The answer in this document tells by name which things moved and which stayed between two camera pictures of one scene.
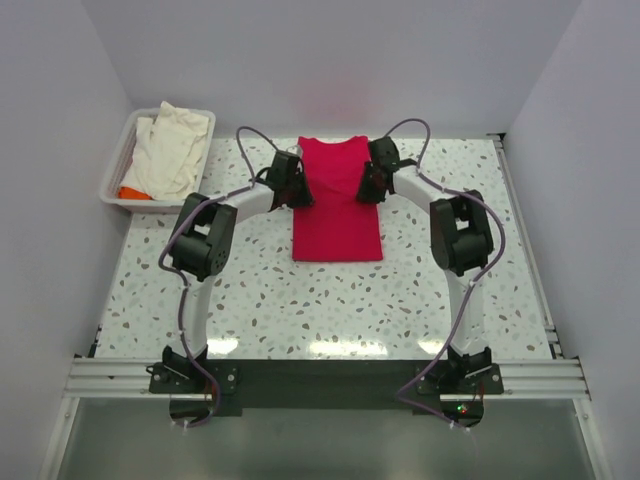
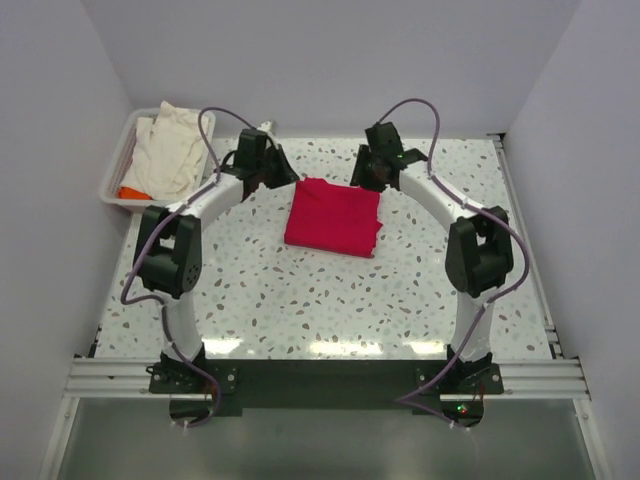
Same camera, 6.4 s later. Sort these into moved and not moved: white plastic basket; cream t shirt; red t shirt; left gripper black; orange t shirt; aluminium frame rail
Moved: left gripper black; red t shirt
Not moved: cream t shirt; aluminium frame rail; white plastic basket; orange t shirt
